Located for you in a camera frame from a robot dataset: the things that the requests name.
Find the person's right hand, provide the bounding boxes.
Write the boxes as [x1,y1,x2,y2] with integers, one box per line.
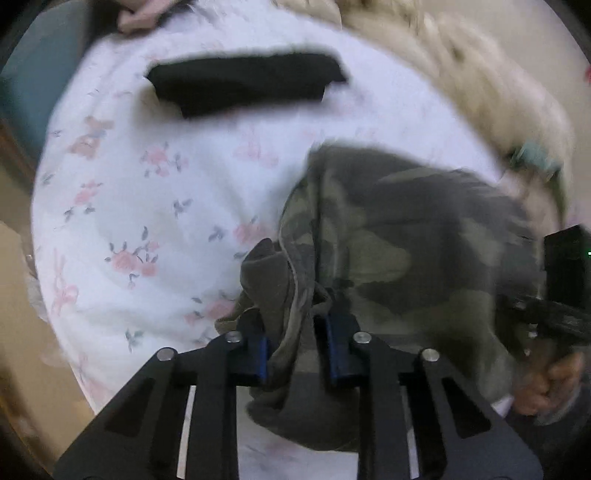
[512,353,585,416]

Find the black folded cloth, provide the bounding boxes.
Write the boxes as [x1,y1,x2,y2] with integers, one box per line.
[145,45,348,120]

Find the cream quilt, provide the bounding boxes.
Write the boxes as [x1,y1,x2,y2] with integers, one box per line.
[277,0,578,195]

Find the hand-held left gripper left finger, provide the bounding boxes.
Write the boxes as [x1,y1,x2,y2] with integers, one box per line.
[53,320,271,480]

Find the camouflage pants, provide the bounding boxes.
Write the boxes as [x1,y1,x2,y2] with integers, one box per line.
[215,144,566,453]

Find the pink jacket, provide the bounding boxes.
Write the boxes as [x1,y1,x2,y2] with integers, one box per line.
[115,0,195,33]

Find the white floral bedsheet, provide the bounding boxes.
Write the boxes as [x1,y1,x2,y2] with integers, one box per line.
[30,0,578,480]

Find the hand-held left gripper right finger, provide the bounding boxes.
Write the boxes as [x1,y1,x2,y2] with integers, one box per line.
[314,288,546,480]

